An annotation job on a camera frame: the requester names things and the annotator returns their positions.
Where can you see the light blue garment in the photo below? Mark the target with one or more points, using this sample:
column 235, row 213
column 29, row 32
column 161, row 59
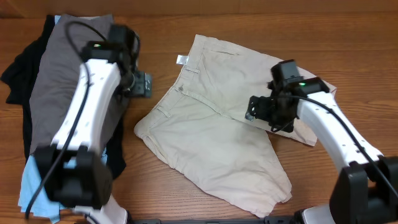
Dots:
column 42, row 206

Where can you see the grey shorts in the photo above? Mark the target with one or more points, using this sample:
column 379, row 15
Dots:
column 56, row 83

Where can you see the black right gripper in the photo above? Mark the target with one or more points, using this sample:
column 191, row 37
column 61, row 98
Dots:
column 262, row 102

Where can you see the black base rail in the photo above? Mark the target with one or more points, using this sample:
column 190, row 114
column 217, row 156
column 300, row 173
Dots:
column 266, row 220

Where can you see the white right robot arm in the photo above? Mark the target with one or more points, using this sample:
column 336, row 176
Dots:
column 366, row 189

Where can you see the beige khaki shorts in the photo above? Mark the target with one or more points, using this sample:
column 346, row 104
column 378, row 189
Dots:
column 199, row 127

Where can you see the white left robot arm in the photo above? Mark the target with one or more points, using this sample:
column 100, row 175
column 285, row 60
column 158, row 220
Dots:
column 71, row 168

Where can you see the black garment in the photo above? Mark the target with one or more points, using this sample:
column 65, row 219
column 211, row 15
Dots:
column 21, row 75

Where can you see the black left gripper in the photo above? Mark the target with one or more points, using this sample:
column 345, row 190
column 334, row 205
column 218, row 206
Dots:
column 143, row 86

